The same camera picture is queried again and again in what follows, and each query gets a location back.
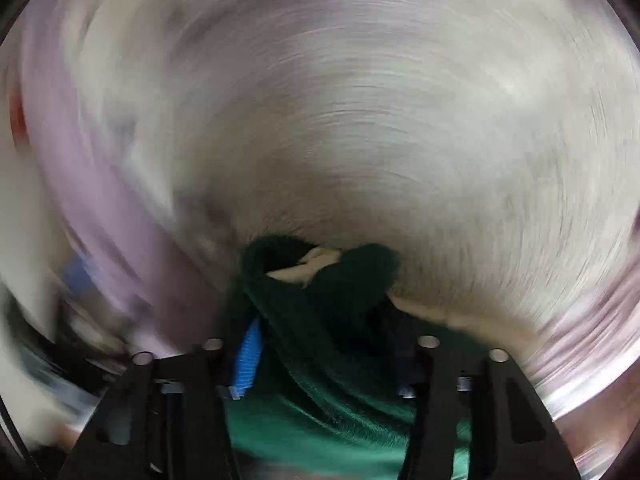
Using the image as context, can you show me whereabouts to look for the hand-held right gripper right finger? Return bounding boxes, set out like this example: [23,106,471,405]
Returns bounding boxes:
[395,335,583,480]

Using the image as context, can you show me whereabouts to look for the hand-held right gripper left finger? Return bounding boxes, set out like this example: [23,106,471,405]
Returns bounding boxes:
[60,317,264,480]

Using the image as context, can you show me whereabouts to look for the green and cream jacket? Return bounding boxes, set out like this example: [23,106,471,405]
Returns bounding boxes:
[222,235,531,480]

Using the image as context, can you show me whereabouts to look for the purple grey printed blanket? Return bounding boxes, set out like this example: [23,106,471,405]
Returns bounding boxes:
[0,0,640,466]

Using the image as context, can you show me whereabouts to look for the red puffy cloth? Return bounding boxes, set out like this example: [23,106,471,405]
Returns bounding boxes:
[9,85,29,147]

